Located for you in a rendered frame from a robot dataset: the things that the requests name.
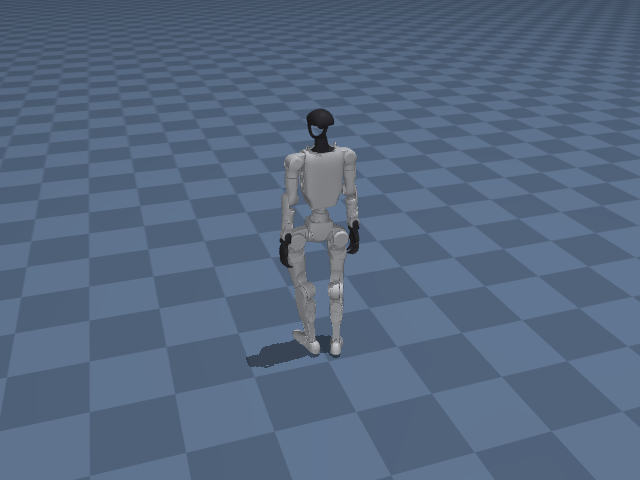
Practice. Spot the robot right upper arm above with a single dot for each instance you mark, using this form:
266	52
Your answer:
349	171

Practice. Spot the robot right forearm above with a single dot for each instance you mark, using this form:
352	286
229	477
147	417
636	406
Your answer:
352	208

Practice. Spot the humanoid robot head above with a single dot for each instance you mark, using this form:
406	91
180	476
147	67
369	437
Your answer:
322	119

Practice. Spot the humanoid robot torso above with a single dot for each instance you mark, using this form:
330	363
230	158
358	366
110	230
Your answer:
321	179

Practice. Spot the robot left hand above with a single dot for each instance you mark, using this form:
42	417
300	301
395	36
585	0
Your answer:
283	250

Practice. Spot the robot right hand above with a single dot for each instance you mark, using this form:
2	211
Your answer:
354	238

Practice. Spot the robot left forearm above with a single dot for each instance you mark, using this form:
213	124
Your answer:
287	217

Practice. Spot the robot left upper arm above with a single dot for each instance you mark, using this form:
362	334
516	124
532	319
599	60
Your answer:
293	163

